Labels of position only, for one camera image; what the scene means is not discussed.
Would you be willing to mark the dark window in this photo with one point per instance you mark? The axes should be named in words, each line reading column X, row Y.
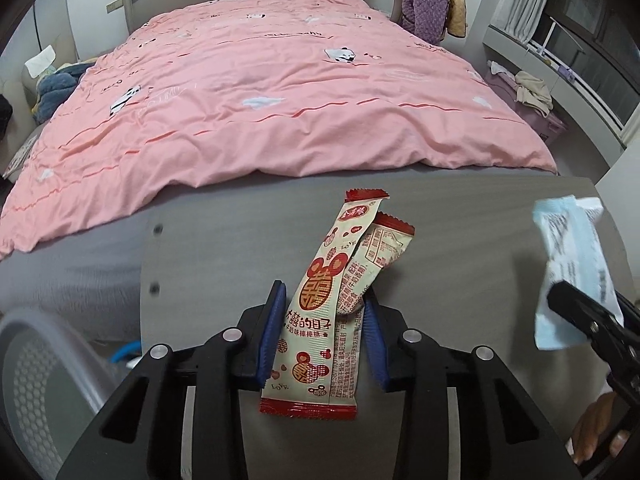
column 600, row 20

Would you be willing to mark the grey window ledge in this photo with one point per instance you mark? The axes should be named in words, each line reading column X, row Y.
column 525, row 57

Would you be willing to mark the purple quilted garment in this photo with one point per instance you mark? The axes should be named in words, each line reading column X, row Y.
column 425, row 2

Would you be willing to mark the person's right hand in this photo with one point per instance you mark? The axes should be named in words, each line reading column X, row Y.
column 592, row 420

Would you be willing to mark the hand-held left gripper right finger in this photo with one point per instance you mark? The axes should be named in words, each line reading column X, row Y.
column 375, row 350

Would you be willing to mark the grey mesh trash basket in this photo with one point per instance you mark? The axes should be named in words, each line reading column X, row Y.
column 45, row 390

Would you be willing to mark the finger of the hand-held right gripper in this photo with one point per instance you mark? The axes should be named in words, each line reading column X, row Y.
column 575, row 307
column 631, row 311

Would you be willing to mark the yellow cloth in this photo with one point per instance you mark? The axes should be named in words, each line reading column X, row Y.
column 457, row 12

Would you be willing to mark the light blue white wrapper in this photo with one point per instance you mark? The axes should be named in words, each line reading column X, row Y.
column 565, row 245

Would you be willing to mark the white drying rack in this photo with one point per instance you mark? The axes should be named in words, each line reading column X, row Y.
column 550, row 35

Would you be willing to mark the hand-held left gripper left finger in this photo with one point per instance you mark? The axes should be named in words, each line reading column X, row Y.
column 272, row 335

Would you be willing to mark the beige bench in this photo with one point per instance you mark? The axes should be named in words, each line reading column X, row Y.
column 15, row 85

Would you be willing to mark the beige cloth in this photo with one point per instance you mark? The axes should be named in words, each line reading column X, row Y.
column 532, row 90

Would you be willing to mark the blue curved item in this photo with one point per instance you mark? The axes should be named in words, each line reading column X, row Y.
column 125, row 352

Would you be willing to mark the black bag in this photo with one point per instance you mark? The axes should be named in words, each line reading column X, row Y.
column 4, row 112

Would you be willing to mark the bed with pink cover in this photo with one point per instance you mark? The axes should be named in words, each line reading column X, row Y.
column 250, row 110

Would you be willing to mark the blue fleece blanket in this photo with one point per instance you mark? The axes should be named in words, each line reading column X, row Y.
column 55, row 90

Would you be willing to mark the pink storage box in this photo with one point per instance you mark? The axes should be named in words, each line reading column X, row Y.
column 545, row 127

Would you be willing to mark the cream red candy wrapper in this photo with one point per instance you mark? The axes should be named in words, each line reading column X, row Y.
column 385, row 250
column 320, row 280

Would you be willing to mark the white cloth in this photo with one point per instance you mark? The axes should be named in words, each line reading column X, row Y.
column 500, row 70

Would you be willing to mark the grey wardrobe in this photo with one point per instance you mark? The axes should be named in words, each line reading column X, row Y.
column 50, row 20

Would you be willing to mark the white paper sheet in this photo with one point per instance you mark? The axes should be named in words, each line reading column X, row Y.
column 40, row 62

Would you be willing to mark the magazine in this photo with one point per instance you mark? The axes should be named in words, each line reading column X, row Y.
column 20, row 157

